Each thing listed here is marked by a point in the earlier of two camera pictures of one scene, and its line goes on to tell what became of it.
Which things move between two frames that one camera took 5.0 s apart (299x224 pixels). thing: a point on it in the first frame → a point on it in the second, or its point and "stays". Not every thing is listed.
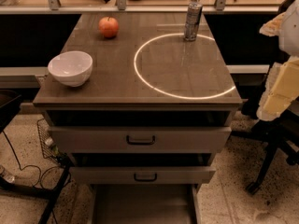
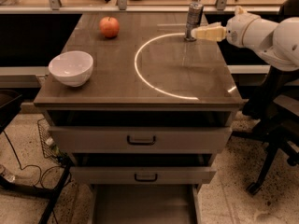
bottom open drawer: x=145 y=203 stays
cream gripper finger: x=273 y=27 → x=234 y=31
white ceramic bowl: x=71 y=68 stays
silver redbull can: x=192 y=21 stays
